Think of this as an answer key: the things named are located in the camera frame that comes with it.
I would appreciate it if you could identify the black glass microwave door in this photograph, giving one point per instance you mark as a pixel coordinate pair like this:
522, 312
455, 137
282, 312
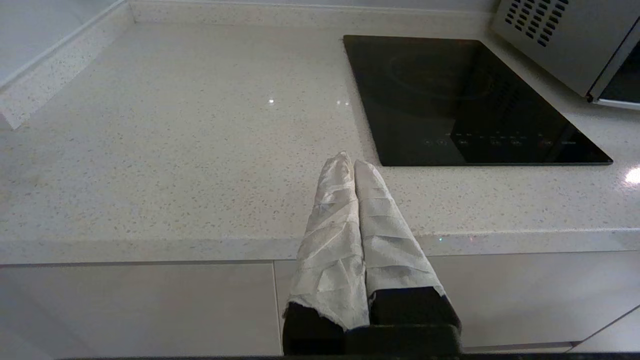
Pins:
625, 80

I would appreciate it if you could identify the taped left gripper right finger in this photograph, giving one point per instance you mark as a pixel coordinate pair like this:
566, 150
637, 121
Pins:
390, 240

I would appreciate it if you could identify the silver black microwave oven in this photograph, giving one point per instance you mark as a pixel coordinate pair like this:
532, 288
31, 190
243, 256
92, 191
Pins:
565, 40

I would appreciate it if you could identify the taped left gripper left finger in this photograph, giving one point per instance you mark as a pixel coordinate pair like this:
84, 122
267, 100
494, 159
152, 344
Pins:
330, 250

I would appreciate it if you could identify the black induction cooktop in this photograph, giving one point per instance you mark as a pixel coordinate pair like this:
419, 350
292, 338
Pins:
450, 100

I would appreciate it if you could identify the white cabinet drawer front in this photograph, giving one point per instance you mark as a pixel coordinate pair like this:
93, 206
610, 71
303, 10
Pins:
525, 300
620, 340
150, 310

